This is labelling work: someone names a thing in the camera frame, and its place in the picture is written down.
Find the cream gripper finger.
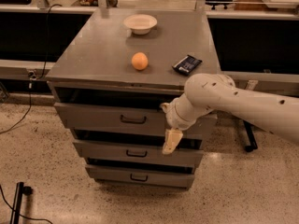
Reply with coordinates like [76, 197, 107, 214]
[162, 129, 183, 155]

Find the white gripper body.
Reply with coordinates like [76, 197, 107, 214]
[160, 98, 196, 131]

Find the grey top drawer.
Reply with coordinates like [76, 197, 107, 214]
[53, 102, 218, 140]

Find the grey drawer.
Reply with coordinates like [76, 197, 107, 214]
[53, 102, 218, 140]
[73, 139, 203, 167]
[85, 164, 194, 189]

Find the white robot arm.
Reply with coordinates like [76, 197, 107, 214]
[161, 74, 299, 155]

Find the grey bottom drawer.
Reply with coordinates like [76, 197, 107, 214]
[85, 164, 194, 189]

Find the grey drawer cabinet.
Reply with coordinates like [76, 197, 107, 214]
[47, 8, 220, 175]

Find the grey middle drawer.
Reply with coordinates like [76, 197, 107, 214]
[73, 139, 203, 167]

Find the dark blue snack packet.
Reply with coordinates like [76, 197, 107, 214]
[172, 55, 202, 76]

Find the orange fruit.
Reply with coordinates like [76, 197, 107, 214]
[131, 52, 149, 71]

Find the black caster leg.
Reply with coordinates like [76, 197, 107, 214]
[243, 121, 258, 152]

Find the white bowl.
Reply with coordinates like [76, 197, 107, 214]
[123, 14, 157, 35]

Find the black stand leg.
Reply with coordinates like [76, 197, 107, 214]
[0, 181, 54, 224]

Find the black cable on left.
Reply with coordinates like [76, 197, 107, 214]
[0, 3, 64, 135]

